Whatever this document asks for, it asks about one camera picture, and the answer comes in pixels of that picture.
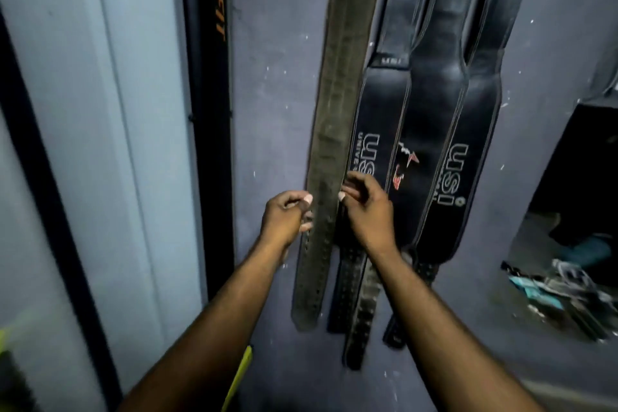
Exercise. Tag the person's right hand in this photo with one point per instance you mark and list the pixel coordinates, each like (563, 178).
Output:
(371, 218)

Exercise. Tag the person's left hand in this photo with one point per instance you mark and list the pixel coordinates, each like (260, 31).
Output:
(282, 218)

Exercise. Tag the person's right thumb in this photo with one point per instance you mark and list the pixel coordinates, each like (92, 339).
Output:
(349, 197)

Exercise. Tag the person's left thumb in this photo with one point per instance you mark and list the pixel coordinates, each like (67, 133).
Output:
(298, 199)

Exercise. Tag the olive suede weightlifting belt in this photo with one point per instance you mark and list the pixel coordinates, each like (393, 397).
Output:
(335, 127)

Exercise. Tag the person's right forearm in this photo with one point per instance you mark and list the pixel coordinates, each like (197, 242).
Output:
(449, 344)

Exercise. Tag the person's left forearm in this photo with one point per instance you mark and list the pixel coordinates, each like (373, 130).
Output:
(207, 329)

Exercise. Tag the black belt with white print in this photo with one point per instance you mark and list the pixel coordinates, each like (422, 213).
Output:
(463, 160)
(376, 127)

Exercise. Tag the black belt with red print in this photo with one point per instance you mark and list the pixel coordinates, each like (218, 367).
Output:
(425, 102)

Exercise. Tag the black upright bar, orange print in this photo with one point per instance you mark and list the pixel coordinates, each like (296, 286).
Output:
(210, 112)

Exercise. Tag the yellow strip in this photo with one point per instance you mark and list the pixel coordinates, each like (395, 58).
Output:
(239, 375)

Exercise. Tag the pile of clutter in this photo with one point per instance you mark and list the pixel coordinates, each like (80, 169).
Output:
(565, 291)

